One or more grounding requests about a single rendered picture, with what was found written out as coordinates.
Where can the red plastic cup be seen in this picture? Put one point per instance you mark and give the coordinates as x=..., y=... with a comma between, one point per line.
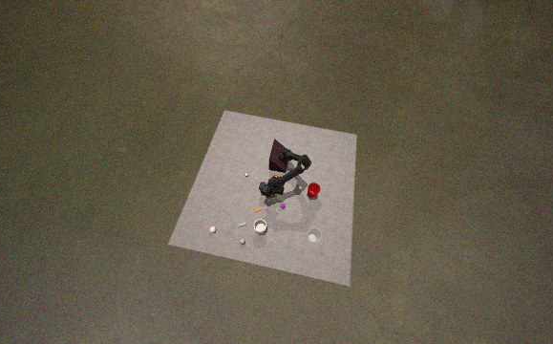
x=313, y=189

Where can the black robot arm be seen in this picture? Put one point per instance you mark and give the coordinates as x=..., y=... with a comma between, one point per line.
x=279, y=182

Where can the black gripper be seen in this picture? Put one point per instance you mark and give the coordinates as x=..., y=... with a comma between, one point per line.
x=279, y=191

